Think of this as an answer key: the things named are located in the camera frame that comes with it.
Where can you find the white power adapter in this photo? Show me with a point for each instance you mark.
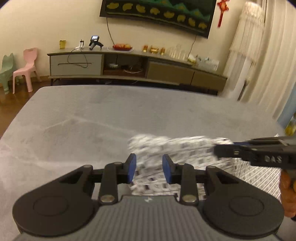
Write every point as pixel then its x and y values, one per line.
pixel 79 45

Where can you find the white lace curtain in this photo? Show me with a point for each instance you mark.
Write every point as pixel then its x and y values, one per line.
pixel 266 69

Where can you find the green plastic child chair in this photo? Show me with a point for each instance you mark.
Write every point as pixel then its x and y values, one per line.
pixel 8 71

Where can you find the gold tissue box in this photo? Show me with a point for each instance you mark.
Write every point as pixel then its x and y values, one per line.
pixel 192 58

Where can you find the small gold candle holder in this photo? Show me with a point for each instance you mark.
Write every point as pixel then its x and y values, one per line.
pixel 145 48
pixel 163 51

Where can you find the yellow cup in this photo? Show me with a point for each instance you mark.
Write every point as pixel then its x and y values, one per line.
pixel 63 44

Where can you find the glass tea bottle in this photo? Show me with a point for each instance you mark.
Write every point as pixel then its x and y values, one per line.
pixel 291 126

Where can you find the grey storage basket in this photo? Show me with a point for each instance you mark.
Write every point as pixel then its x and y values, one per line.
pixel 204 63

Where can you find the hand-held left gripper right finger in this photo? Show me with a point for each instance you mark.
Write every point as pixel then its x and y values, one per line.
pixel 167 169

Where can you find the person's right hand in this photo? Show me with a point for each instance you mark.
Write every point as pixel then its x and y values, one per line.
pixel 285 197

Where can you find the red hanging ornament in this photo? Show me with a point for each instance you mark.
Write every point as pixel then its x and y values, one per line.
pixel 223 5

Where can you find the pink plastic child chair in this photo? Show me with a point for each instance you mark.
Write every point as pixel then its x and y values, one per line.
pixel 30 58

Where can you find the black white patterned garment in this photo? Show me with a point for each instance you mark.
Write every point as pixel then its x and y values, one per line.
pixel 185 148

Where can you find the black handheld device with screen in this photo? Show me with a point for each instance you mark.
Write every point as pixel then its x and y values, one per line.
pixel 94 40

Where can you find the red plate of fruit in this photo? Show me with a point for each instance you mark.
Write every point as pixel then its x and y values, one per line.
pixel 123 47

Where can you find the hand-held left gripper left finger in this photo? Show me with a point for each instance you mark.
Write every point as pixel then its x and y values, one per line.
pixel 131 168

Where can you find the gold ornament bowl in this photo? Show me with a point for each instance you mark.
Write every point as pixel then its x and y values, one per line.
pixel 154 49

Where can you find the framed wall painting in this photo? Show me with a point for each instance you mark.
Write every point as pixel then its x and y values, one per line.
pixel 161 9

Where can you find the long tv cabinet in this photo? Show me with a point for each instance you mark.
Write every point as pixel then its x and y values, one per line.
pixel 168 71

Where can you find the metal heating pipe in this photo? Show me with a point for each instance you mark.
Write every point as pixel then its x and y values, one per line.
pixel 241 90

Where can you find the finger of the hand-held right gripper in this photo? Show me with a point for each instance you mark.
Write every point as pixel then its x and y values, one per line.
pixel 227 150

